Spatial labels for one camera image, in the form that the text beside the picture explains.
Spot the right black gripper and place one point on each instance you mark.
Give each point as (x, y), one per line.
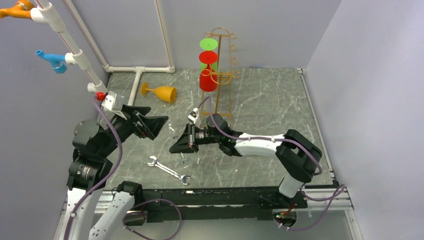
(187, 142)

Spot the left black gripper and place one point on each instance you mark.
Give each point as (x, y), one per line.
(152, 124)

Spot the clear wine glass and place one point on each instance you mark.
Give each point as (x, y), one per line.
(184, 161)

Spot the orange plastic wine glass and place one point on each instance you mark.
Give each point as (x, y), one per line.
(165, 93)

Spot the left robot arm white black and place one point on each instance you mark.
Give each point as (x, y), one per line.
(97, 153)

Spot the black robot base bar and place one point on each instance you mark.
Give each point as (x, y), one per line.
(213, 203)

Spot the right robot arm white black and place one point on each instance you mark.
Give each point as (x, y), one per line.
(299, 156)

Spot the red plastic wine glass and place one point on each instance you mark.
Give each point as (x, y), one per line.
(207, 81)

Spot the green plastic wine glass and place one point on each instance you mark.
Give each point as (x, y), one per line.
(208, 44)

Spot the silver open-end wrench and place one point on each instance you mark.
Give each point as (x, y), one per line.
(184, 179)

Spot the blue pipe fitting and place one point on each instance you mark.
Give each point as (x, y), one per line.
(57, 61)

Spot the orange pipe fitting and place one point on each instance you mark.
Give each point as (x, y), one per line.
(20, 10)

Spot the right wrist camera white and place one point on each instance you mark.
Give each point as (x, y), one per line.
(194, 117)

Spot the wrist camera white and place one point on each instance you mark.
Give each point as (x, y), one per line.
(194, 117)
(112, 102)

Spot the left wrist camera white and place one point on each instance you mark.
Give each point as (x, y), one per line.
(112, 102)

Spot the gold wire wine glass rack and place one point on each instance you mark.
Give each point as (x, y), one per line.
(225, 64)

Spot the white PVC pipe frame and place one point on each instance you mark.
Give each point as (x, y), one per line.
(45, 13)

